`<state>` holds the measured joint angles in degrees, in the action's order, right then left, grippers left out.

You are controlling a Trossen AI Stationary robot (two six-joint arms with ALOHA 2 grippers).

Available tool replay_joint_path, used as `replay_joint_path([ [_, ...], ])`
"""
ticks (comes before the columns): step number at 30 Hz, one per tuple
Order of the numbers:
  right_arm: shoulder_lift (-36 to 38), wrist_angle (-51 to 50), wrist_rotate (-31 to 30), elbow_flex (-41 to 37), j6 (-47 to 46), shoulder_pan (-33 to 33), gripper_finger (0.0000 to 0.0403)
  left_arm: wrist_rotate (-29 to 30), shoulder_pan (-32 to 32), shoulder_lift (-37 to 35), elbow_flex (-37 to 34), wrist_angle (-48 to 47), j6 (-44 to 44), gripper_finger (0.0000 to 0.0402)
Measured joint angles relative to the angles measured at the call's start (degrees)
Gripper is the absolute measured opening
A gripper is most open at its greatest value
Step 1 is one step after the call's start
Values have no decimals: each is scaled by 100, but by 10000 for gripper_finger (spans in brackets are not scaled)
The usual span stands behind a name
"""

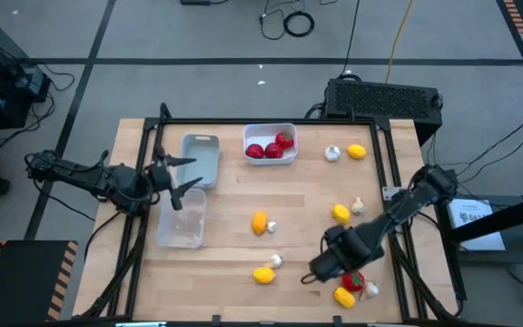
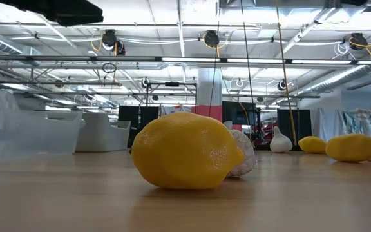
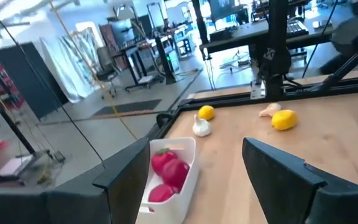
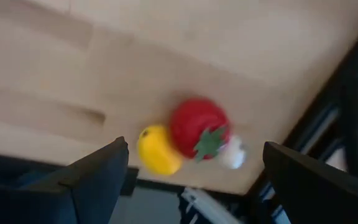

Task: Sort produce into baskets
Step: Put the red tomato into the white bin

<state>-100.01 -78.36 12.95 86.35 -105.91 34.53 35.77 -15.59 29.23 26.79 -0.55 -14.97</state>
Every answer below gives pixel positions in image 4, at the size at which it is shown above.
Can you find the red plastic tomato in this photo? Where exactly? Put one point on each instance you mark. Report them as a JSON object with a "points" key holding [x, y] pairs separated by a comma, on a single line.
{"points": [[194, 124]]}

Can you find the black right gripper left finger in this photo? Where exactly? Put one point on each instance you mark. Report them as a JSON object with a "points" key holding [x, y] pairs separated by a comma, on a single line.
{"points": [[104, 174]]}

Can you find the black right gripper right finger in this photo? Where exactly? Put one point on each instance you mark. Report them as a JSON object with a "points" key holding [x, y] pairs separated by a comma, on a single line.
{"points": [[291, 180]]}

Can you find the yellow plastic lemon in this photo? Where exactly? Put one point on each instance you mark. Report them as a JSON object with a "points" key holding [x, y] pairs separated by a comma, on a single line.
{"points": [[158, 152]]}

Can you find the white plastic garlic bulb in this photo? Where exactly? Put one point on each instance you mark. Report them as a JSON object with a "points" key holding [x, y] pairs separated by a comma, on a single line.
{"points": [[233, 154]]}

